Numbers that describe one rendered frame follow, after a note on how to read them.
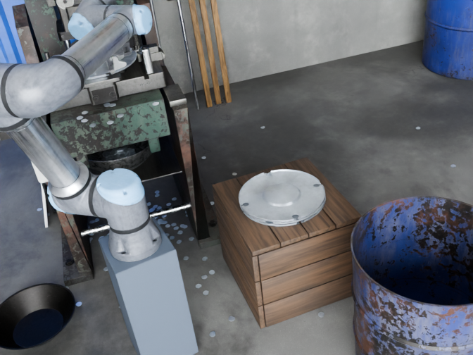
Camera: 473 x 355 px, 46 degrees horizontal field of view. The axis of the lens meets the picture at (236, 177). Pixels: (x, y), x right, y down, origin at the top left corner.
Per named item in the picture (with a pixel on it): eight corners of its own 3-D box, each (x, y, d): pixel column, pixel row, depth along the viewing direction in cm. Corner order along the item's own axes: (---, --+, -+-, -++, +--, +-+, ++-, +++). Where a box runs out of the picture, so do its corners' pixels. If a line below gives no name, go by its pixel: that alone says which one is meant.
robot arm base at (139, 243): (169, 248, 156) (162, 221, 151) (118, 269, 151) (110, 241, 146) (151, 220, 168) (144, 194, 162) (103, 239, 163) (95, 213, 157)
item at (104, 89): (129, 112, 185) (121, 75, 178) (88, 122, 183) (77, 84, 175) (121, 84, 206) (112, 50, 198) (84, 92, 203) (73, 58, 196)
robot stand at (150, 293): (198, 351, 181) (176, 248, 156) (147, 377, 175) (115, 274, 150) (178, 316, 195) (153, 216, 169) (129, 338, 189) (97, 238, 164)
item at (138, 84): (167, 86, 201) (164, 71, 197) (41, 115, 192) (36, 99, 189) (153, 58, 225) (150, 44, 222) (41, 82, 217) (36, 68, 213)
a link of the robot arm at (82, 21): (96, 21, 141) (112, -6, 147) (60, 21, 145) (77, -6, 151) (108, 45, 147) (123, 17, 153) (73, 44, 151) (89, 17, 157)
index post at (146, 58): (154, 72, 197) (149, 47, 192) (146, 74, 197) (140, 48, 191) (153, 70, 200) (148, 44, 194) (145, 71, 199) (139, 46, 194)
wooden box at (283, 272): (360, 293, 194) (362, 215, 175) (260, 329, 186) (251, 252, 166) (310, 228, 226) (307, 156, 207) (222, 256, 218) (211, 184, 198)
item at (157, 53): (165, 58, 207) (160, 32, 202) (121, 67, 204) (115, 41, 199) (162, 53, 212) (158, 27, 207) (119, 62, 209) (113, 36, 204)
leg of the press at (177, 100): (226, 242, 225) (193, 27, 174) (199, 250, 223) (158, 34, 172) (180, 139, 299) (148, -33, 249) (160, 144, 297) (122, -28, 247)
